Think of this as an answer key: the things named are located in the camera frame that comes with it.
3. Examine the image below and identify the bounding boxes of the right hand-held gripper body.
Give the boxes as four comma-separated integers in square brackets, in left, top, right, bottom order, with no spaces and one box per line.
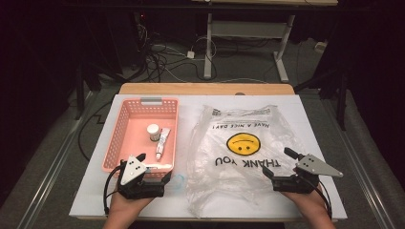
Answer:
[271,154,344,195]

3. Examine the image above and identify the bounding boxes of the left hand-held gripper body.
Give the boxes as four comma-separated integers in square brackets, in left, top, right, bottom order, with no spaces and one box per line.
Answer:
[117,156,166,200]

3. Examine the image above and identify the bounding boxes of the white bottle with blue label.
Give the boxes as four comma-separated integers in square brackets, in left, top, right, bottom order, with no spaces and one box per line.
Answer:
[145,162,173,171]

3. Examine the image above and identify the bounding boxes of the pink plastic basket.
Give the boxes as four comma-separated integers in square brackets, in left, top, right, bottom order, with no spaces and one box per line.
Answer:
[101,96,180,178]

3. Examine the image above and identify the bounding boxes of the white ointment tube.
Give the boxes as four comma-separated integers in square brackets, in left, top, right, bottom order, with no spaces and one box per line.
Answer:
[155,127,172,161]

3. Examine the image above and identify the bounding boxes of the small white-capped jar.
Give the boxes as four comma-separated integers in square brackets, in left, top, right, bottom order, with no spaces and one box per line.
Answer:
[146,123,161,142]

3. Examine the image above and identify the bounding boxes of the clear smiley plastic bag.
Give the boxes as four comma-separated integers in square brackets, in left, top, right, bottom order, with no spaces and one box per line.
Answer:
[185,104,307,219]

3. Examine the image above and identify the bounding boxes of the person's right hand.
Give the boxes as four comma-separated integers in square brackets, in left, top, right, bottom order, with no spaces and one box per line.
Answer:
[281,185,332,220]

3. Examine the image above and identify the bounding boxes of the person's left hand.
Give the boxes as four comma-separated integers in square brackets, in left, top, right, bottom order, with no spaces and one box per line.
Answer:
[109,190,155,220]

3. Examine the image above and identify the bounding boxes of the clear bluish plastic cup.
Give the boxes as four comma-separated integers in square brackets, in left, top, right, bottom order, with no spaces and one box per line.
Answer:
[171,173,186,192]

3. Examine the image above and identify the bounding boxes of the black stand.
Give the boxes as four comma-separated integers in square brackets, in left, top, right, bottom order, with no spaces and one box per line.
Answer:
[294,68,348,132]
[75,63,103,120]

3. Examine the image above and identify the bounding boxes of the white table board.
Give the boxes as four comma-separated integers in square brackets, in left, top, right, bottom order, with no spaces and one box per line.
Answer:
[69,94,348,220]

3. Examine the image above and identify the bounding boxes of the left hand-held gripper cable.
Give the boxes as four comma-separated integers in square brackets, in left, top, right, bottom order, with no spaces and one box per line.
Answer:
[103,165,123,216]

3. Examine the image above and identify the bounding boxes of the hand-held gripper cable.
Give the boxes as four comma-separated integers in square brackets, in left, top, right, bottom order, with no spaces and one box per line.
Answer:
[305,177,333,220]
[103,165,123,216]

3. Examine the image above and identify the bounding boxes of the right hand-held gripper cable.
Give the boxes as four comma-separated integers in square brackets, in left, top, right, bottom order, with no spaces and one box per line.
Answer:
[305,177,333,220]

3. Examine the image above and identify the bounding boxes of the metal floor rail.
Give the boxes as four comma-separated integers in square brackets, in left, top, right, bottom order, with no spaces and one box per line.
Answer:
[17,92,96,229]
[318,94,395,229]

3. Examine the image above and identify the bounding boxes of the black floor cable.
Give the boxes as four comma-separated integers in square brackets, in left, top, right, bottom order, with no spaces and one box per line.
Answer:
[77,100,113,161]

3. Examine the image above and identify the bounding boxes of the tangle of floor cables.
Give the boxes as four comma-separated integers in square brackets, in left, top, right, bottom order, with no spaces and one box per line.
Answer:
[137,25,218,84]

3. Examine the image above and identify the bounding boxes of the white metal desk frame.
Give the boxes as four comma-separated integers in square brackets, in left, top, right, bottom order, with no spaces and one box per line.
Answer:
[203,12,295,83]

